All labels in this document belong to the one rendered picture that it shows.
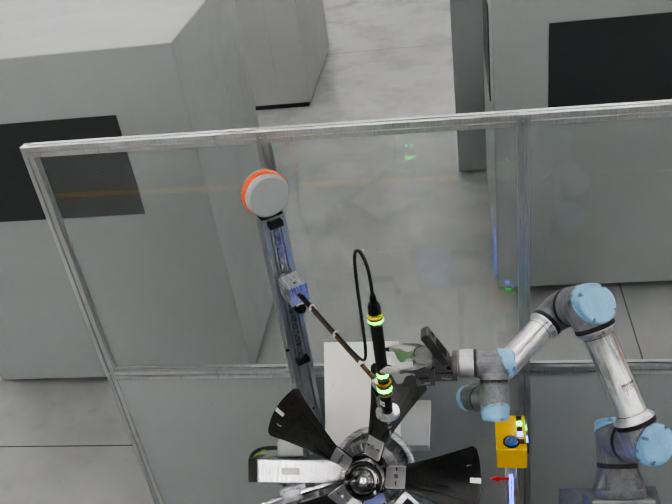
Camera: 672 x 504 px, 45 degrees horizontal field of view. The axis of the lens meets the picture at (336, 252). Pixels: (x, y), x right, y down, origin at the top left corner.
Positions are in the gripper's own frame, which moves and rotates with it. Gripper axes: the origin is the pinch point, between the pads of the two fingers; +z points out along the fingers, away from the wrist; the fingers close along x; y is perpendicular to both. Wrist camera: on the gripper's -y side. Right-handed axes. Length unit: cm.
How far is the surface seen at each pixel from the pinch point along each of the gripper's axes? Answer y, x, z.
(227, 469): 126, 71, 89
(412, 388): 24.2, 13.6, -5.3
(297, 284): 8, 48, 34
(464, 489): 49, -4, -20
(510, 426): 59, 32, -35
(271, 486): 137, 71, 71
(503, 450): 60, 21, -32
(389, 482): 48.2, -2.3, 2.9
